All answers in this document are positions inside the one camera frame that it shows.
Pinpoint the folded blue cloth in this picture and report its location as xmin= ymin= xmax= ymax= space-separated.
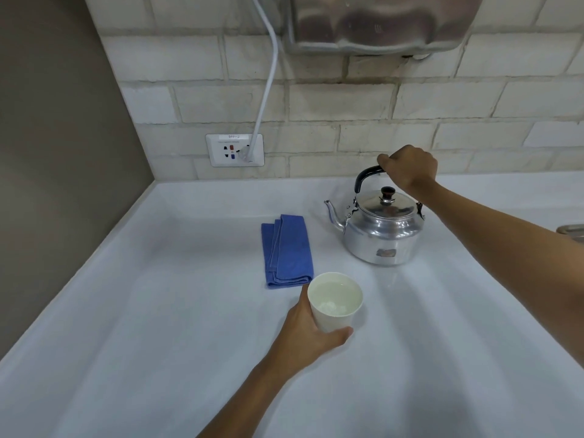
xmin=261 ymin=214 xmax=315 ymax=290

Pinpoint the person's right hand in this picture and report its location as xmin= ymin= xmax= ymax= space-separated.
xmin=377 ymin=145 xmax=439 ymax=196

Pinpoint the steel wall-mounted appliance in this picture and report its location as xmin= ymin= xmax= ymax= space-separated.
xmin=286 ymin=0 xmax=485 ymax=59

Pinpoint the silver metal kettle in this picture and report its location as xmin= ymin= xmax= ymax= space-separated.
xmin=324 ymin=165 xmax=426 ymax=267

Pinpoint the person's left hand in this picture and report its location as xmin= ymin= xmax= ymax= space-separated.
xmin=264 ymin=283 xmax=354 ymax=374

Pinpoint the white wall socket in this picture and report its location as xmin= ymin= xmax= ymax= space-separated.
xmin=206 ymin=133 xmax=265 ymax=168

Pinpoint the person's left forearm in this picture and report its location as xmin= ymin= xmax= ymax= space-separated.
xmin=196 ymin=358 xmax=302 ymax=438

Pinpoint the white power cable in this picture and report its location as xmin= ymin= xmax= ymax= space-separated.
xmin=244 ymin=0 xmax=280 ymax=164

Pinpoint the white paper cup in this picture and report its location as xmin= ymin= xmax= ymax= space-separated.
xmin=307 ymin=272 xmax=364 ymax=334

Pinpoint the person's right forearm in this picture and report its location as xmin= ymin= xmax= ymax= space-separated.
xmin=408 ymin=177 xmax=584 ymax=340

